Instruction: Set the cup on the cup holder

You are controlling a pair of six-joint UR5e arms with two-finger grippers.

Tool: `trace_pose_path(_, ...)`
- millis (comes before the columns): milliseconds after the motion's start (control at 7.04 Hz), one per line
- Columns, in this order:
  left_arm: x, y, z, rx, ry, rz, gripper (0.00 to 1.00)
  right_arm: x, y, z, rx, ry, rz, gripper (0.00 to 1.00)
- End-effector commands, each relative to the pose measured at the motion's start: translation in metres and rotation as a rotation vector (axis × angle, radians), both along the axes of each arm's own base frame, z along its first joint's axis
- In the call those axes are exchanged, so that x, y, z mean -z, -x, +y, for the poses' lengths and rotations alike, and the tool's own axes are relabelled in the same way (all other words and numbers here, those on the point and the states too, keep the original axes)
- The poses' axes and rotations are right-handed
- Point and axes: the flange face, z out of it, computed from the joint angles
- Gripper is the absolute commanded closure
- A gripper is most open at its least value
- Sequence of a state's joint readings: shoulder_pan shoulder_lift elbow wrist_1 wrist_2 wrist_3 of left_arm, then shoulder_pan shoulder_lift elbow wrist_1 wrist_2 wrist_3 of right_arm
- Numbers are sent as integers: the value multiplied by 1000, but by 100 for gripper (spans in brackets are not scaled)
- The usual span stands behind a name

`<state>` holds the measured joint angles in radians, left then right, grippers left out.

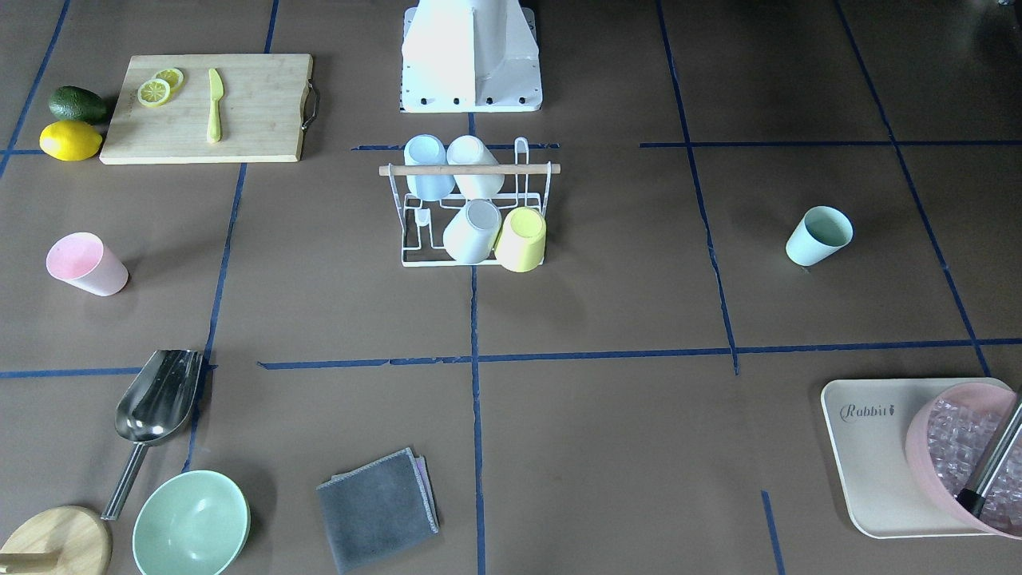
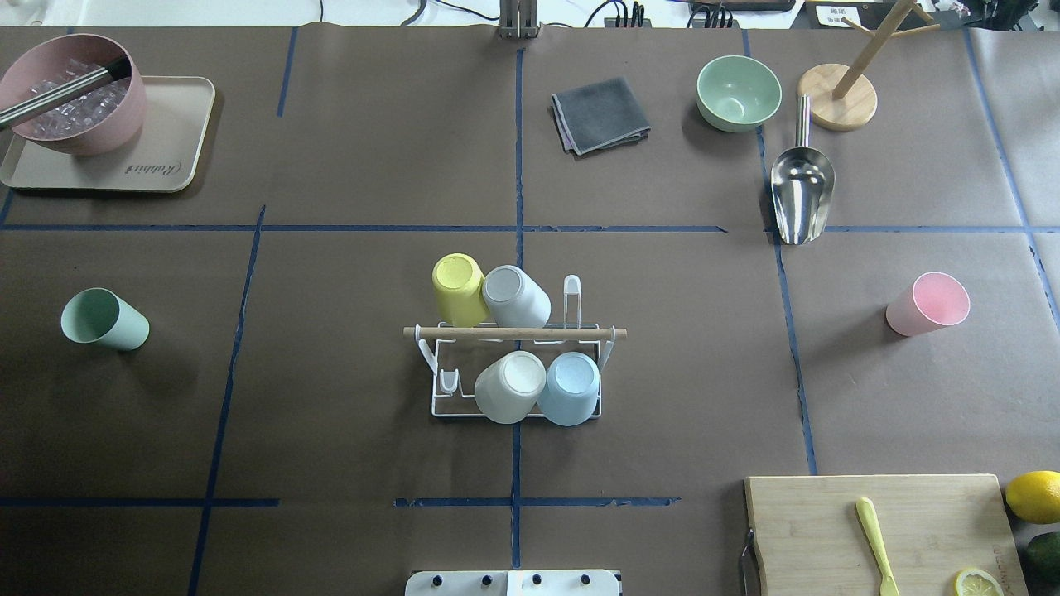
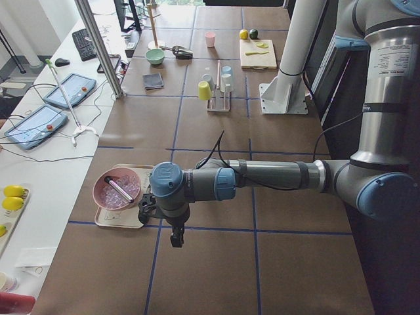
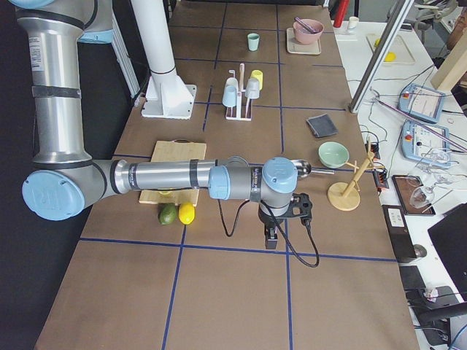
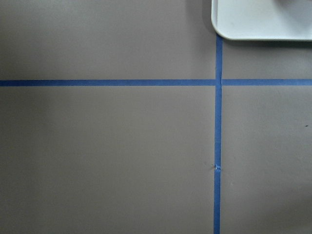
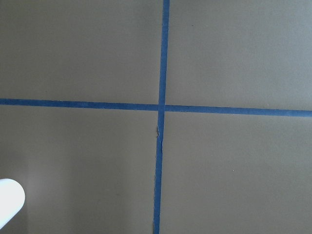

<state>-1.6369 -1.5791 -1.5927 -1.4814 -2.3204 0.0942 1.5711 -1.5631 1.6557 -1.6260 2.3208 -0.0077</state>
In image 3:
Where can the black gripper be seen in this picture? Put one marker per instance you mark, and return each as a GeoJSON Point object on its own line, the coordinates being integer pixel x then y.
{"type": "Point", "coordinates": [176, 223]}

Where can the pink cup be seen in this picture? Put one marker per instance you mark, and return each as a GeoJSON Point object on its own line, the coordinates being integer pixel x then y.
{"type": "Point", "coordinates": [210, 39]}

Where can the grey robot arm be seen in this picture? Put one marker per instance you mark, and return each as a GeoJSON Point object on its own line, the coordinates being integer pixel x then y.
{"type": "Point", "coordinates": [374, 179]}

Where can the yellow cup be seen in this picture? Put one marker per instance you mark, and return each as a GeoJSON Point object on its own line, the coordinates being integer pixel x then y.
{"type": "Point", "coordinates": [204, 90]}

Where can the grey cup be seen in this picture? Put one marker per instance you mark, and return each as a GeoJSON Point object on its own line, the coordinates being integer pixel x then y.
{"type": "Point", "coordinates": [208, 78]}

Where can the white cup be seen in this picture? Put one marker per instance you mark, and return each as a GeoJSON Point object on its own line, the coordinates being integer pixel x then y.
{"type": "Point", "coordinates": [226, 83]}

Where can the light blue cup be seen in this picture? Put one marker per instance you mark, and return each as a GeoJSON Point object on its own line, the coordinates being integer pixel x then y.
{"type": "Point", "coordinates": [227, 70]}

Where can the beige rabbit tray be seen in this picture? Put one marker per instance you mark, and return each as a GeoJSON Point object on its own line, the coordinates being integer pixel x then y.
{"type": "Point", "coordinates": [126, 218]}

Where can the pink bowl with ice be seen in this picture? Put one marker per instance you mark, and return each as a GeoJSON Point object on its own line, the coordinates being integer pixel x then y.
{"type": "Point", "coordinates": [107, 198]}

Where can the white reach grabber stick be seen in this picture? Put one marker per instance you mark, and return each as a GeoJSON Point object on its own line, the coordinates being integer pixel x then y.
{"type": "Point", "coordinates": [79, 127]}

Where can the folded grey cloth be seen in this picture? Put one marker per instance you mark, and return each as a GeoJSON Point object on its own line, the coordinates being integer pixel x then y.
{"type": "Point", "coordinates": [153, 81]}

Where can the tray with yellow lemons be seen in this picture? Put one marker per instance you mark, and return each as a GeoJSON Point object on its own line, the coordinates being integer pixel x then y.
{"type": "Point", "coordinates": [13, 202]}

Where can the near teach pendant tablet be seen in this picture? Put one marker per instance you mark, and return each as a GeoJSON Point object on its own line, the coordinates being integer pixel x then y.
{"type": "Point", "coordinates": [37, 127]}

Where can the teach pendant tablet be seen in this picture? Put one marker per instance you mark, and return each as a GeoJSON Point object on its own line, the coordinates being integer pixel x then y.
{"type": "Point", "coordinates": [37, 127]}
{"type": "Point", "coordinates": [77, 88]}

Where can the red bottle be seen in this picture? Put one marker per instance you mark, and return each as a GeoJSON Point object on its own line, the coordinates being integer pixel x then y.
{"type": "Point", "coordinates": [16, 304]}

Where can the far teach pendant tablet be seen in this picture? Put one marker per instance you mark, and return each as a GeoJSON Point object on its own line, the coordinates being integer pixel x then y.
{"type": "Point", "coordinates": [77, 88]}

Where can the mint green bowl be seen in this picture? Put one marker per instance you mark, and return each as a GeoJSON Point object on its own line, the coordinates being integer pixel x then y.
{"type": "Point", "coordinates": [155, 56]}

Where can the steel scoop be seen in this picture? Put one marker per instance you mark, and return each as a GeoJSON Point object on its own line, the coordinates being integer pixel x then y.
{"type": "Point", "coordinates": [179, 52]}

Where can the wooden mug tree stand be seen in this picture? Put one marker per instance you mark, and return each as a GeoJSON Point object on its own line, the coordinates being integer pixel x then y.
{"type": "Point", "coordinates": [155, 43]}

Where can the yellow plastic knife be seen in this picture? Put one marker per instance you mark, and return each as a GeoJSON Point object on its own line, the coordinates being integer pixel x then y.
{"type": "Point", "coordinates": [251, 53]}

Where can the bamboo cutting board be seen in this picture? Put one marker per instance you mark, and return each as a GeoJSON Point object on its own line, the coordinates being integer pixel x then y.
{"type": "Point", "coordinates": [263, 61]}

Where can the black keyboard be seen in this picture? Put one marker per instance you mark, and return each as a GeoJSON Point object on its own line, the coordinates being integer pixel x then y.
{"type": "Point", "coordinates": [84, 45]}

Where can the lemon slice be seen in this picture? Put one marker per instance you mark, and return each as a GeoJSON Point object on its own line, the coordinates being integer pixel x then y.
{"type": "Point", "coordinates": [261, 45]}

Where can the black computer mouse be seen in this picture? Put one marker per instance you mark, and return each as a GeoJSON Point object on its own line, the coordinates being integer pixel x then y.
{"type": "Point", "coordinates": [60, 62]}

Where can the yellow lemon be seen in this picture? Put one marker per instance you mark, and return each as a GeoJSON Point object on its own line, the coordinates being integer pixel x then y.
{"type": "Point", "coordinates": [244, 34]}

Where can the green avocado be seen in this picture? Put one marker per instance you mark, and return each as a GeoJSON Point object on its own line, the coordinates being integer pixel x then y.
{"type": "Point", "coordinates": [253, 33]}

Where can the metal ice scoop handle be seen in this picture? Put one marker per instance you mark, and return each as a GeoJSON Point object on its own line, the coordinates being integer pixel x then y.
{"type": "Point", "coordinates": [119, 189]}

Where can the white wire cup rack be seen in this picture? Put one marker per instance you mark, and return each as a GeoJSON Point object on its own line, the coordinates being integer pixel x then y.
{"type": "Point", "coordinates": [219, 102]}

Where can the aluminium frame post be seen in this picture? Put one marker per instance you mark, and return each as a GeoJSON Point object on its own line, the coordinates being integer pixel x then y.
{"type": "Point", "coordinates": [89, 21]}

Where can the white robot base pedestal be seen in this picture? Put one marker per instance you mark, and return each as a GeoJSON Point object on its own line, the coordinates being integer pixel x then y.
{"type": "Point", "coordinates": [285, 94]}

